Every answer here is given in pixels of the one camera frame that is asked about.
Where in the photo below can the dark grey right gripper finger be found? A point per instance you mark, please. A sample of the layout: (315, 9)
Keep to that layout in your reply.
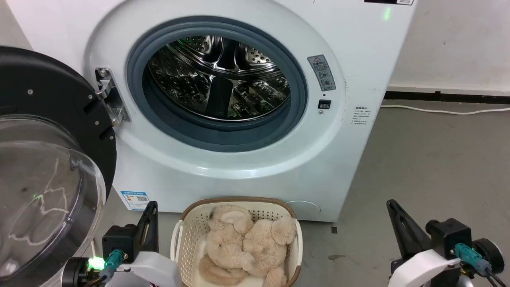
(406, 231)

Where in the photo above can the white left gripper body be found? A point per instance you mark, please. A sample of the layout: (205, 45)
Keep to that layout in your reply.
(155, 269)

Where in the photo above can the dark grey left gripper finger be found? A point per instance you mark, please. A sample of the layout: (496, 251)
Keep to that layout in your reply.
(148, 227)

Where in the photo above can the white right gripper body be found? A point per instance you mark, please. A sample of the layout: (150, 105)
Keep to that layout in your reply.
(426, 269)

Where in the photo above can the black washer door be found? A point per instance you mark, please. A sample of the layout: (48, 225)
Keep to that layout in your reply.
(44, 99)

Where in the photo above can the white front-load washing machine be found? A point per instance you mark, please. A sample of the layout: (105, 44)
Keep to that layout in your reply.
(358, 59)

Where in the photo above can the blue energy label sticker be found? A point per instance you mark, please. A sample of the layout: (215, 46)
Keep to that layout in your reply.
(135, 200)

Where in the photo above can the white perforated laundry basket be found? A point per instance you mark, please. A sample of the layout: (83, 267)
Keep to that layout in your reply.
(191, 235)

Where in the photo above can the beige plush toy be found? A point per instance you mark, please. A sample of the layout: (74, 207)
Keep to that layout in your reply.
(269, 247)
(227, 243)

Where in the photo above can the round white filter cover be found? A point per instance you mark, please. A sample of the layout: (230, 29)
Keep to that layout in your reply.
(305, 209)

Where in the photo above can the small white text sticker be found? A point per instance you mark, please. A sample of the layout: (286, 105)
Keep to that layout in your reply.
(360, 115)

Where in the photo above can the metal door hinge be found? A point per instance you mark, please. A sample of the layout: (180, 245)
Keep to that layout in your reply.
(110, 97)

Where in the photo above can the black baseboard strip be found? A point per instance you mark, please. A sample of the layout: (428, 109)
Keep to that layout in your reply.
(446, 97)

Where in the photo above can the black door latch slot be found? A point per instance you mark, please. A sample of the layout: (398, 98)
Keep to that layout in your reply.
(324, 104)

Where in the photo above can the stainless steel washer drum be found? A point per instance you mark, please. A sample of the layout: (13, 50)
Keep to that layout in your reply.
(219, 77)

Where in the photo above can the grey rubber door gasket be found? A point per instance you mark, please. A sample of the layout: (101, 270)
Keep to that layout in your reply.
(295, 103)

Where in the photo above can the grey warning sticker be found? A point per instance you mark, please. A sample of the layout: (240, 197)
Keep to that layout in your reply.
(321, 72)

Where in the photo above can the black washer control panel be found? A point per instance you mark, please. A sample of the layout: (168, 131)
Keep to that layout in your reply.
(388, 1)

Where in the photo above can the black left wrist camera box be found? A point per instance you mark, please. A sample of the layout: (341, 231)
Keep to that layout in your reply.
(118, 241)

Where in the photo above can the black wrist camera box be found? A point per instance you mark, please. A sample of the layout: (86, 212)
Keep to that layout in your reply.
(118, 241)
(450, 235)

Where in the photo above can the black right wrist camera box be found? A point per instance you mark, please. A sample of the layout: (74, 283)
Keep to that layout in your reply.
(450, 235)

